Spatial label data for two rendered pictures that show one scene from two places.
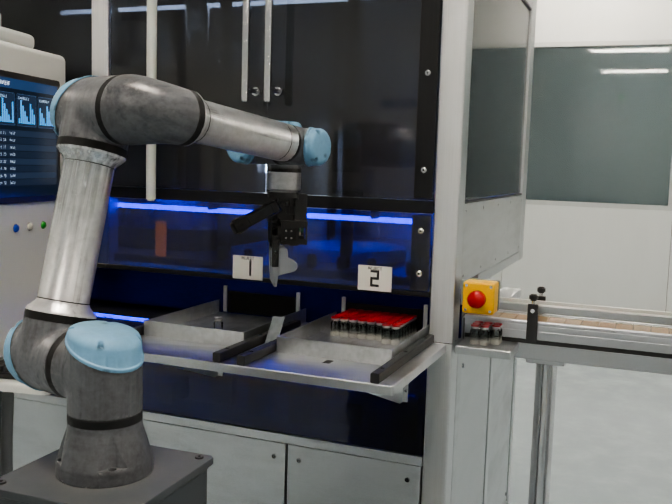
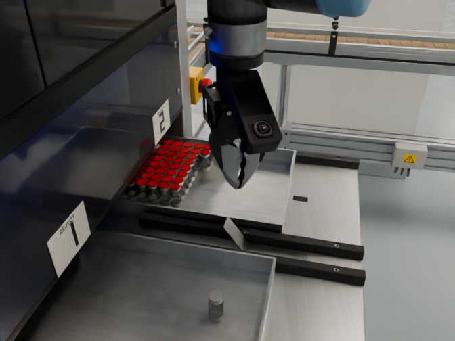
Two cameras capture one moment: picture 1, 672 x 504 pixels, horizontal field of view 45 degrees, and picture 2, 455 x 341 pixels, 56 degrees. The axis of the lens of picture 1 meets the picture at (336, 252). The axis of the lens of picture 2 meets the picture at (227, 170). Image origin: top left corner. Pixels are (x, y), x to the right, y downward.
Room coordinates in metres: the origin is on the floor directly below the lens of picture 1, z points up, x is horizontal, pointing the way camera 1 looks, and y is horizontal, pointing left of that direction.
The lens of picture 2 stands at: (1.90, 0.66, 1.40)
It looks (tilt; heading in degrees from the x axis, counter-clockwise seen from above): 34 degrees down; 261
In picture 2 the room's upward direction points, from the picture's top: straight up
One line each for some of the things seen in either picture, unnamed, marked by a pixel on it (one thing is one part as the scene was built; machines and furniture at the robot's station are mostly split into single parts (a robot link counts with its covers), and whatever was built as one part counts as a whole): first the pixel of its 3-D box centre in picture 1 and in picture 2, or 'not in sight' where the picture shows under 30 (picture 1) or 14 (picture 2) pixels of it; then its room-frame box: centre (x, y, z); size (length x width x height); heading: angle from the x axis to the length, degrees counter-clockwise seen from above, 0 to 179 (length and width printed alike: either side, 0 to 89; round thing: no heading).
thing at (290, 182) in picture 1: (283, 182); (234, 36); (1.80, 0.12, 1.24); 0.08 x 0.08 x 0.05
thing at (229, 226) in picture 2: (264, 334); (265, 241); (1.75, 0.15, 0.91); 0.14 x 0.03 x 0.06; 158
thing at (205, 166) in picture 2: (386, 333); (205, 160); (1.83, -0.12, 0.90); 0.02 x 0.02 x 0.05
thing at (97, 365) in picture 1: (102, 367); not in sight; (1.26, 0.36, 0.96); 0.13 x 0.12 x 0.14; 54
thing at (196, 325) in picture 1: (229, 321); (145, 311); (1.95, 0.26, 0.90); 0.34 x 0.26 x 0.04; 158
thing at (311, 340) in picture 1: (360, 335); (207, 178); (1.83, -0.06, 0.90); 0.34 x 0.26 x 0.04; 158
